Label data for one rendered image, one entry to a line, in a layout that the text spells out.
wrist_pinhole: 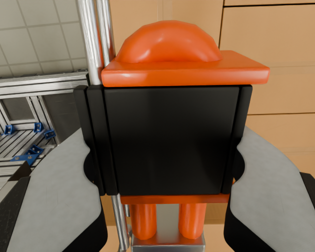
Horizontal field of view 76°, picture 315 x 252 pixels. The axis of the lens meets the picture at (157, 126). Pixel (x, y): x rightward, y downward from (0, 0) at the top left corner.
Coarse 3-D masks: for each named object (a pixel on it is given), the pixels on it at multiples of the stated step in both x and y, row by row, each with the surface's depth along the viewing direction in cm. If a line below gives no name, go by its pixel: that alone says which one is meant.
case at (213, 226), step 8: (104, 200) 43; (104, 208) 41; (112, 208) 41; (208, 208) 40; (216, 208) 40; (224, 208) 40; (112, 216) 39; (208, 216) 39; (216, 216) 39; (224, 216) 39; (112, 224) 38; (208, 224) 38; (216, 224) 38; (112, 232) 38; (208, 232) 39; (216, 232) 39; (112, 240) 40; (208, 240) 40; (216, 240) 40; (224, 240) 40; (104, 248) 41; (112, 248) 41; (128, 248) 41; (208, 248) 41; (216, 248) 41; (224, 248) 41
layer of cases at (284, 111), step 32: (128, 0) 65; (160, 0) 65; (192, 0) 66; (224, 0) 66; (256, 0) 66; (288, 0) 66; (128, 32) 70; (224, 32) 70; (256, 32) 70; (288, 32) 70; (288, 64) 76; (256, 96) 82; (288, 96) 82; (256, 128) 89; (288, 128) 89
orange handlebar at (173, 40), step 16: (144, 32) 10; (160, 32) 9; (176, 32) 9; (192, 32) 9; (128, 48) 10; (144, 48) 10; (160, 48) 10; (176, 48) 10; (192, 48) 10; (208, 48) 10; (144, 208) 15; (192, 208) 15; (144, 224) 16; (192, 224) 16
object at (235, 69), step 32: (128, 64) 10; (160, 64) 9; (192, 64) 9; (224, 64) 9; (256, 64) 9; (128, 96) 9; (160, 96) 9; (192, 96) 9; (224, 96) 9; (128, 128) 10; (160, 128) 10; (192, 128) 10; (224, 128) 10; (128, 160) 11; (160, 160) 11; (192, 160) 11; (224, 160) 11; (128, 192) 12; (160, 192) 12; (192, 192) 12; (224, 192) 12
